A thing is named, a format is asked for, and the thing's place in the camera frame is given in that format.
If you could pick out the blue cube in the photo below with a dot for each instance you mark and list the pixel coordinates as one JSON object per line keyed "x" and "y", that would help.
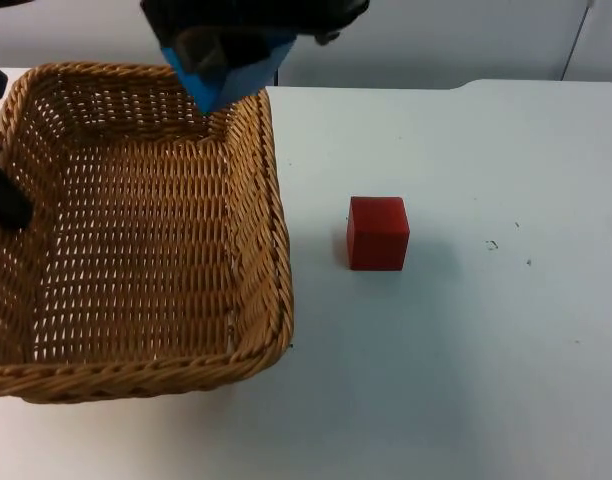
{"x": 221, "y": 85}

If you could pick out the pale wicker basket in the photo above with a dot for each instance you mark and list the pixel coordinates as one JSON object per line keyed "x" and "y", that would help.
{"x": 136, "y": 240}

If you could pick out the red cube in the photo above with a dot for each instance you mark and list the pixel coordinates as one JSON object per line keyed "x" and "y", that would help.
{"x": 378, "y": 235}

